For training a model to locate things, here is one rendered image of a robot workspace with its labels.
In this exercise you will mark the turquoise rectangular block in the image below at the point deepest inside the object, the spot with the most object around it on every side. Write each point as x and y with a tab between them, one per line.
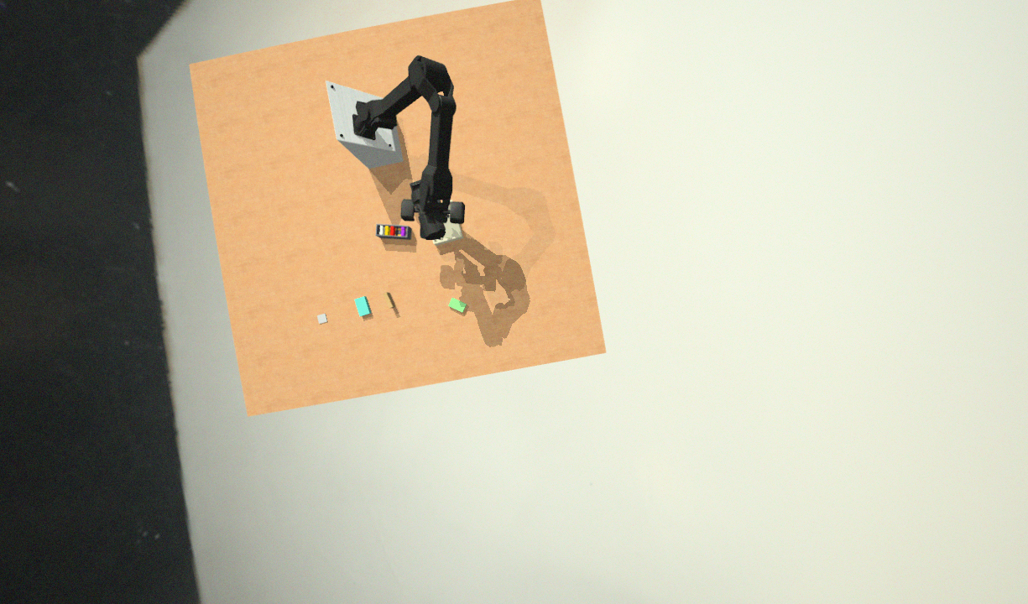
363	306

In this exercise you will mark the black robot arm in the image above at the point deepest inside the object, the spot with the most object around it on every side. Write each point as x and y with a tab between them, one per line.
426	78

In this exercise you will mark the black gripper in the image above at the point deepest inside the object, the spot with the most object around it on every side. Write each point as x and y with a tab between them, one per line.
456	211

